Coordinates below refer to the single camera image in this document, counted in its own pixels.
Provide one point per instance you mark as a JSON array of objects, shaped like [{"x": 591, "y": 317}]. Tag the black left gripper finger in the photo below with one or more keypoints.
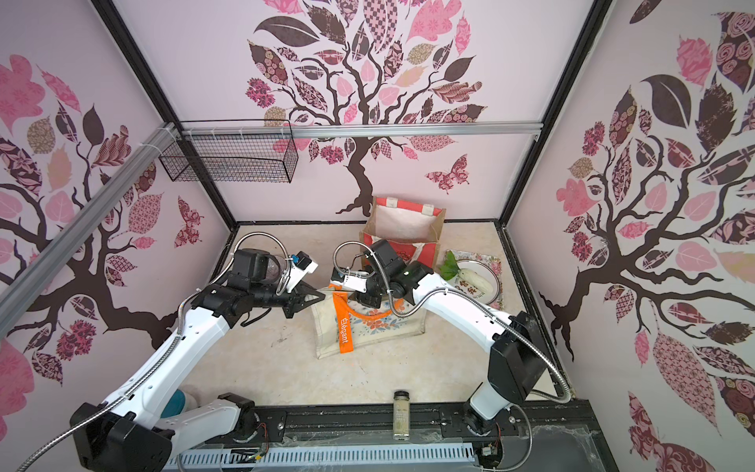
[
  {"x": 304, "y": 288},
  {"x": 306, "y": 301}
]

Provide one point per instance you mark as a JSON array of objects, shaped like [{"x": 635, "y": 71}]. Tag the white slotted cable duct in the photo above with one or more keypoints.
[{"x": 326, "y": 458}]

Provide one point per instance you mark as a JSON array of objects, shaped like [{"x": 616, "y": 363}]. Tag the spice jar pale contents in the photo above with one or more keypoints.
[{"x": 401, "y": 415}]

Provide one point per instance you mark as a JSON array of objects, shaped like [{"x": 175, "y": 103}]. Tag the floral placemat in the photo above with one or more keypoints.
[{"x": 493, "y": 262}]

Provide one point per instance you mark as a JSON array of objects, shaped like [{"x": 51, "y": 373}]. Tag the red Christmas jute bag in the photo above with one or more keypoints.
[{"x": 413, "y": 230}]

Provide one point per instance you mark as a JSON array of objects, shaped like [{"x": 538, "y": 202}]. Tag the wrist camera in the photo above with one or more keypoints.
[
  {"x": 301, "y": 265},
  {"x": 354, "y": 281}
]

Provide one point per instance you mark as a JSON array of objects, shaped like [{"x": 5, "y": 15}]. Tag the aluminium rail left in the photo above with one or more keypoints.
[{"x": 16, "y": 300}]

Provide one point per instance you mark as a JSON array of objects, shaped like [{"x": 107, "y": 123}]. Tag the black vertical frame post right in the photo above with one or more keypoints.
[{"x": 597, "y": 15}]

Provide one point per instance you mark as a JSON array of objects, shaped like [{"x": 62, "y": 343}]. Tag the black vertical frame post left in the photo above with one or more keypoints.
[{"x": 120, "y": 33}]

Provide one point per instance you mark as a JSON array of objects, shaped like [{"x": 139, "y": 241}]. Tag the aluminium rail back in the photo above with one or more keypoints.
[{"x": 366, "y": 131}]

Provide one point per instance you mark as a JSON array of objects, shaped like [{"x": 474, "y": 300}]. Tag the aluminium rail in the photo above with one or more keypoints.
[
  {"x": 16, "y": 300},
  {"x": 366, "y": 131}
]

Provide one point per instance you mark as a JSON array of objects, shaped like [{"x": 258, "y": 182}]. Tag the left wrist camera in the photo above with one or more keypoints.
[{"x": 301, "y": 265}]

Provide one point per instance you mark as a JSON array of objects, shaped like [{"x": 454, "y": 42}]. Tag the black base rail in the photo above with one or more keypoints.
[{"x": 444, "y": 420}]

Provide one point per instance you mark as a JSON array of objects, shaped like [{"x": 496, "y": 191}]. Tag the black wire basket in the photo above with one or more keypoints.
[{"x": 249, "y": 151}]

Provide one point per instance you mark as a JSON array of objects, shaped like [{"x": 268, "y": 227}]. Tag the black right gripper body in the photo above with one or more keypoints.
[{"x": 366, "y": 296}]

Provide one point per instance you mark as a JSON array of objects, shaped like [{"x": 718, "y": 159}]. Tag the white radish with leaves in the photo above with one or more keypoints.
[{"x": 465, "y": 279}]

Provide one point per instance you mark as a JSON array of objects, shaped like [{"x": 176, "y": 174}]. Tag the canvas tote bag orange handles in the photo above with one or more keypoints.
[{"x": 343, "y": 325}]

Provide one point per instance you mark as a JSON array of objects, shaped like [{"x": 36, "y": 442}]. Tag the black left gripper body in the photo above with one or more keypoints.
[{"x": 269, "y": 298}]

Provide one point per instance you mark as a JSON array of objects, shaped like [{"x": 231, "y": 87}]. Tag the white plate with pattern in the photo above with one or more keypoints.
[{"x": 494, "y": 300}]

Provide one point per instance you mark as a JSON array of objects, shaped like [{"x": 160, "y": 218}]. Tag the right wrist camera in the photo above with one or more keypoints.
[{"x": 354, "y": 281}]

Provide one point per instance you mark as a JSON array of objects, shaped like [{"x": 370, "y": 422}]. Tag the black vertical frame post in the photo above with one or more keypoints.
[
  {"x": 597, "y": 15},
  {"x": 120, "y": 33}
]

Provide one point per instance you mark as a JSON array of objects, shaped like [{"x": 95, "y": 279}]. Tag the teal cup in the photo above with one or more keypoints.
[{"x": 179, "y": 403}]

